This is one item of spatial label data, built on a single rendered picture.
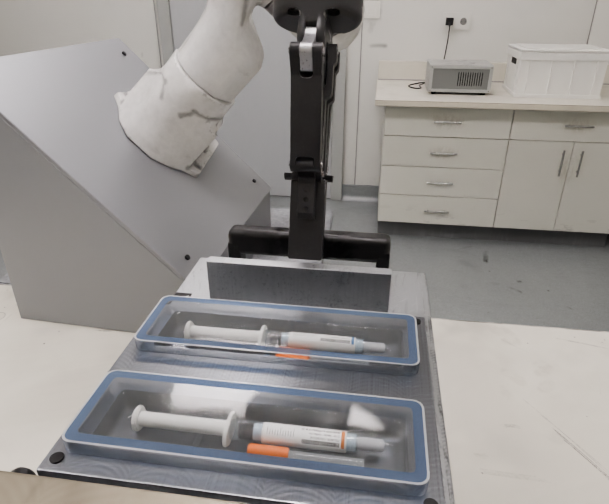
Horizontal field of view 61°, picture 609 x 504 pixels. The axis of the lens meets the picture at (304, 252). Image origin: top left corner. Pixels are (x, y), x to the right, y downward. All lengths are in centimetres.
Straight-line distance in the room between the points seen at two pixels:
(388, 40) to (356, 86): 30
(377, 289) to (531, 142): 237
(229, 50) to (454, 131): 197
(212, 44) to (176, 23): 254
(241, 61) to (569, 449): 65
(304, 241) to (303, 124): 10
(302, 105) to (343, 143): 284
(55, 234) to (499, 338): 65
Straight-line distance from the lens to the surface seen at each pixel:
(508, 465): 64
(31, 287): 87
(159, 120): 85
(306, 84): 41
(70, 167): 75
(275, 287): 42
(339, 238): 46
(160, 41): 340
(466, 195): 277
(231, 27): 79
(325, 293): 42
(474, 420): 68
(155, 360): 35
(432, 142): 266
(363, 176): 331
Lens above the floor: 121
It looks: 27 degrees down
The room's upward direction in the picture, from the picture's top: straight up
